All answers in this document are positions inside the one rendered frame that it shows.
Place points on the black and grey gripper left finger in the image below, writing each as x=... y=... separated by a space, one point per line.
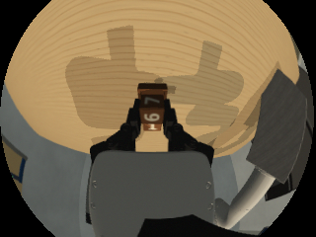
x=124 y=139

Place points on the brown number cube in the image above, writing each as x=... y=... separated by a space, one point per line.
x=152 y=127
x=152 y=109

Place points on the brown wooden tray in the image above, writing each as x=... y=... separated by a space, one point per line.
x=152 y=89

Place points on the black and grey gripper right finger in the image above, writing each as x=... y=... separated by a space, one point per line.
x=181 y=140

